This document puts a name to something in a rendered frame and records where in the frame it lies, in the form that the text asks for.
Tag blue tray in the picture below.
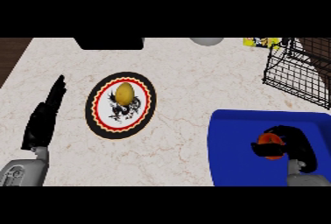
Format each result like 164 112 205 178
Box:
207 108 331 187

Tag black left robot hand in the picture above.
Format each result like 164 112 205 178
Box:
19 74 68 152

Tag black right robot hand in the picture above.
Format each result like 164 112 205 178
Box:
250 124 319 173

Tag red tomato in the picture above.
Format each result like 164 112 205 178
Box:
256 132 287 161

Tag yellow potato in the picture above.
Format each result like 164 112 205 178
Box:
114 81 136 107

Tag black wire tiered basket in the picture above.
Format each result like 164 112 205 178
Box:
262 37 331 110

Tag yellow box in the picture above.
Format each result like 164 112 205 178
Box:
242 37 284 49

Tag grey round object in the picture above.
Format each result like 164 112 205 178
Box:
189 37 226 47

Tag round patterned plate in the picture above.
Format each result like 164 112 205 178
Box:
84 71 158 140

